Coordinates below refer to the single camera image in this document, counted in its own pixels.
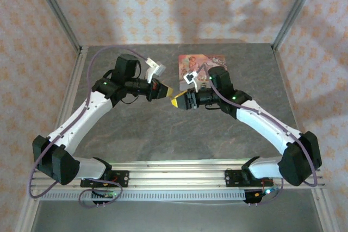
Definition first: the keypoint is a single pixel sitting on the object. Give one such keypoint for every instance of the pink storybook box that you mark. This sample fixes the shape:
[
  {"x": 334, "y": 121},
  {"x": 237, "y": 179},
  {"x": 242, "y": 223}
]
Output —
[{"x": 190, "y": 63}]

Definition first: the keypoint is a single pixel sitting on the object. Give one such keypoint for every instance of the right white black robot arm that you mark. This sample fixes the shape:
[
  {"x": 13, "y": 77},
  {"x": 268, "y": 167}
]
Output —
[{"x": 261, "y": 123}]

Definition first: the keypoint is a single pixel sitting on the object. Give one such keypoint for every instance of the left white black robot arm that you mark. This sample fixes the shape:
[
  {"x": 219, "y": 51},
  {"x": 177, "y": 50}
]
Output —
[{"x": 81, "y": 120}]

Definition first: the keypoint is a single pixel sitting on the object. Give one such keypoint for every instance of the small green-lit circuit board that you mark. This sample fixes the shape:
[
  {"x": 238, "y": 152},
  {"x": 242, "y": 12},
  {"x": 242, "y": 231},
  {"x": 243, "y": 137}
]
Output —
[
  {"x": 108, "y": 194},
  {"x": 267, "y": 191}
]

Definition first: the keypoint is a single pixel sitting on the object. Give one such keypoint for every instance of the aluminium table edge rail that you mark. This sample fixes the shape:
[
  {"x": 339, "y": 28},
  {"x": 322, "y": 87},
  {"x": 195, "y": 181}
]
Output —
[
  {"x": 68, "y": 101},
  {"x": 291, "y": 93}
]

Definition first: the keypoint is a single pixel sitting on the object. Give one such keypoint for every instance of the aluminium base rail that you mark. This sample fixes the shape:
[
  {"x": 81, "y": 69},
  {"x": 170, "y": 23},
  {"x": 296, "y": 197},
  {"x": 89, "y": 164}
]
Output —
[{"x": 176, "y": 172}]

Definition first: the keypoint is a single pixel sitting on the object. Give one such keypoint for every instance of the aluminium frame post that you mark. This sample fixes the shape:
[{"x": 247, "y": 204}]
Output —
[
  {"x": 57, "y": 12},
  {"x": 293, "y": 12}
]

